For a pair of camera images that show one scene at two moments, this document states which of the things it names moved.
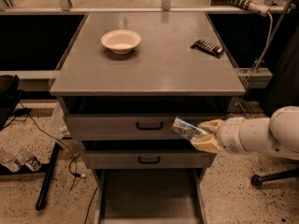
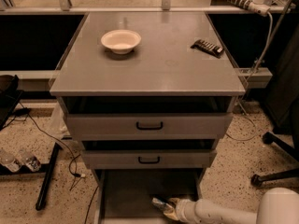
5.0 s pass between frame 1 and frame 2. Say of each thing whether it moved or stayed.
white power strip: stayed
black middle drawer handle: stayed
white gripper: moved
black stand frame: stayed
